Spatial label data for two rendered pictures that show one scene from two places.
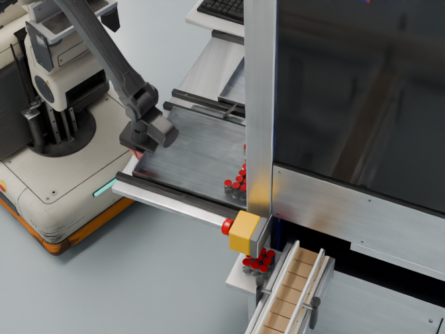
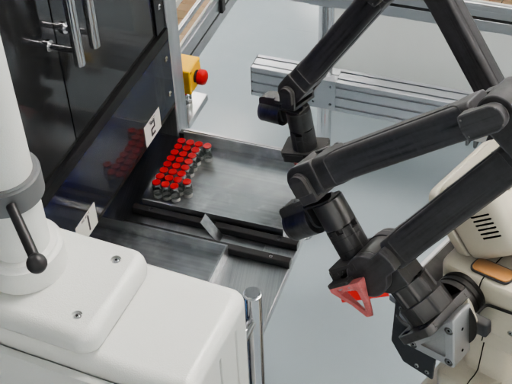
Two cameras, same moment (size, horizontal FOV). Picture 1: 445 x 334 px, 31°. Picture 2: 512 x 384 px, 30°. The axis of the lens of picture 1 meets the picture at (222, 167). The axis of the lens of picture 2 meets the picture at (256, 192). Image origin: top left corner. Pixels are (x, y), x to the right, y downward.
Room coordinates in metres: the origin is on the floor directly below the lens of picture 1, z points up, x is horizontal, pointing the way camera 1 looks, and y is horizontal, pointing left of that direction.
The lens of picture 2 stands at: (3.07, -0.07, 2.41)
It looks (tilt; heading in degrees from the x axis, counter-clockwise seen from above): 43 degrees down; 175
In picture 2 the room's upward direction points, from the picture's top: 2 degrees counter-clockwise
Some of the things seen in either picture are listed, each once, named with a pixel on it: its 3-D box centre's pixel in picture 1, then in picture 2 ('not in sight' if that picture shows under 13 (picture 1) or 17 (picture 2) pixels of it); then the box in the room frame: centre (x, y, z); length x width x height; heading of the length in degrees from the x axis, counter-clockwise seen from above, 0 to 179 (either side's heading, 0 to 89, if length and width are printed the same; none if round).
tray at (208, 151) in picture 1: (210, 159); (231, 182); (1.40, 0.03, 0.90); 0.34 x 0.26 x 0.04; 65
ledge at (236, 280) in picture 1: (261, 272); (174, 106); (1.04, -0.08, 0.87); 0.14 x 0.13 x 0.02; 64
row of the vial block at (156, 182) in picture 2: not in sight; (170, 168); (1.33, -0.11, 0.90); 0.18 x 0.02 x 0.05; 155
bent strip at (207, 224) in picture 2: (212, 107); (232, 234); (1.58, 0.02, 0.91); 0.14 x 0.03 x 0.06; 64
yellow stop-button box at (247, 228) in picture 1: (247, 233); (183, 73); (1.08, -0.05, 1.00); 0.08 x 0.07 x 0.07; 64
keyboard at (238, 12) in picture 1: (258, 12); not in sight; (2.10, -0.15, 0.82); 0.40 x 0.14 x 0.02; 61
